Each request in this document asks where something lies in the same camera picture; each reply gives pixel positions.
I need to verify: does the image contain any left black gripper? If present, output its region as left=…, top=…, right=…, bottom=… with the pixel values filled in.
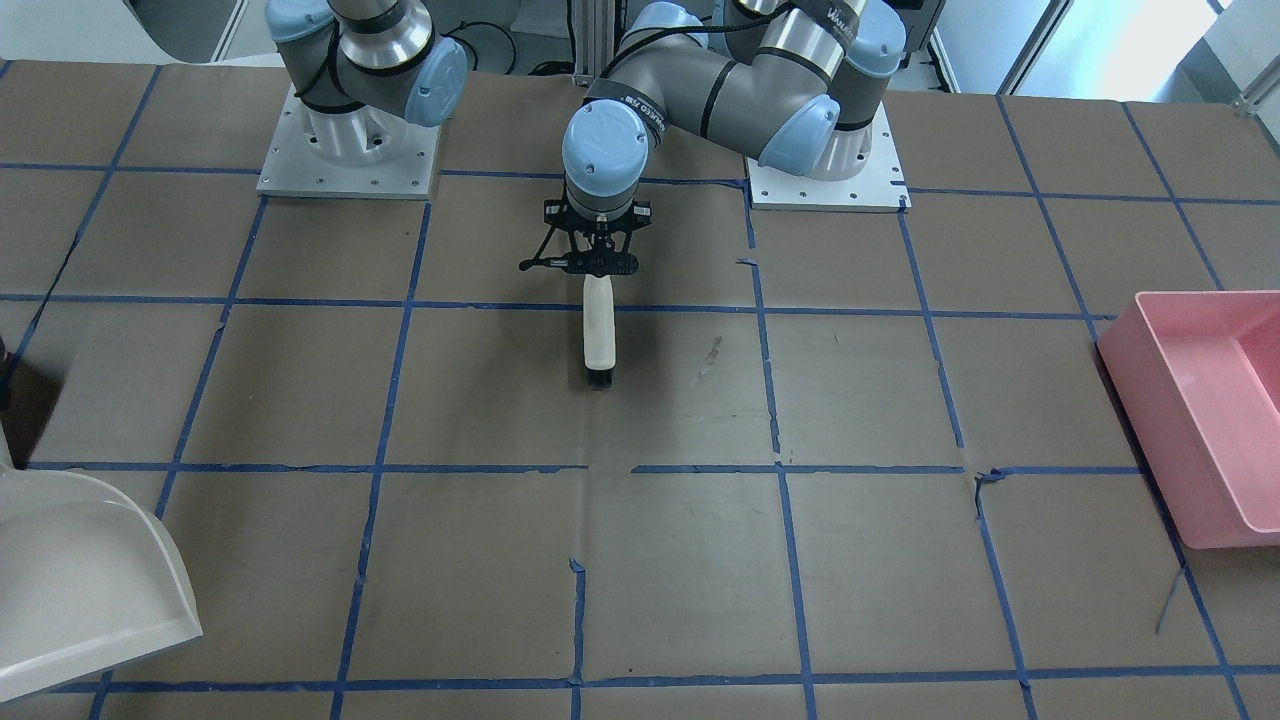
left=518, top=199, right=652, bottom=278

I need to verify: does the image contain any cream plastic dustpan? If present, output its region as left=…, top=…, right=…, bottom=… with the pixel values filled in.
left=1, top=442, right=204, bottom=705

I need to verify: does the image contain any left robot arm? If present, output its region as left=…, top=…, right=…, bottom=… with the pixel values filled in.
left=518, top=1, right=908, bottom=278

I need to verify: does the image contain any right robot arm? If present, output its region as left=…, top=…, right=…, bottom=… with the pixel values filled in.
left=264, top=1, right=468, bottom=167

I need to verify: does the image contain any pink plastic bin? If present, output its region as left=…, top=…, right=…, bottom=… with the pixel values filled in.
left=1098, top=290, right=1279, bottom=550

